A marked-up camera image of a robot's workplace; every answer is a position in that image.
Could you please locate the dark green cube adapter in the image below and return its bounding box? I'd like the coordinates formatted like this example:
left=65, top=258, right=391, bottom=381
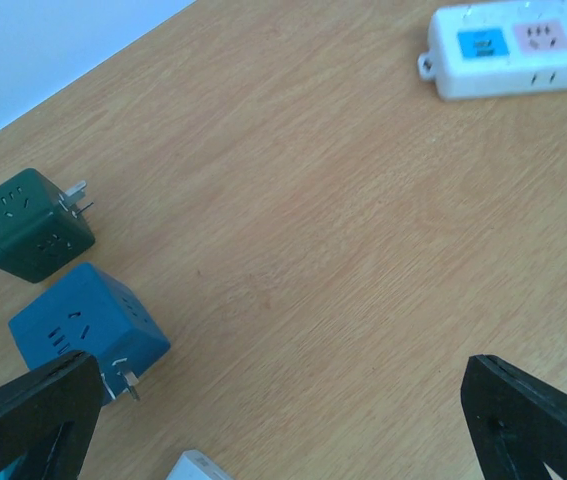
left=0, top=168, right=95, bottom=284

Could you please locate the white USB charger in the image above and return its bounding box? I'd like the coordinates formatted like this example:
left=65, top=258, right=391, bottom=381
left=166, top=449, right=233, bottom=480

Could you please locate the dark blue cube adapter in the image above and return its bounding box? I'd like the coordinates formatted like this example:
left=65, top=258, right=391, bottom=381
left=9, top=263, right=170, bottom=405

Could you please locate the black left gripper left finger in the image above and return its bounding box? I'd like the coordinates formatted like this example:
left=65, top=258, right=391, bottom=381
left=0, top=350, right=104, bottom=479

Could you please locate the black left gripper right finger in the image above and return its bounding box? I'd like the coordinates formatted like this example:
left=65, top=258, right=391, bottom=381
left=460, top=355, right=567, bottom=479

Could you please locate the white multi-socket power strip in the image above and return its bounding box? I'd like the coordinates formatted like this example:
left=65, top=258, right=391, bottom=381
left=417, top=1, right=567, bottom=100

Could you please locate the light blue plug adapter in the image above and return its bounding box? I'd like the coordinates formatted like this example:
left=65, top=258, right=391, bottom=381
left=0, top=457, right=23, bottom=480

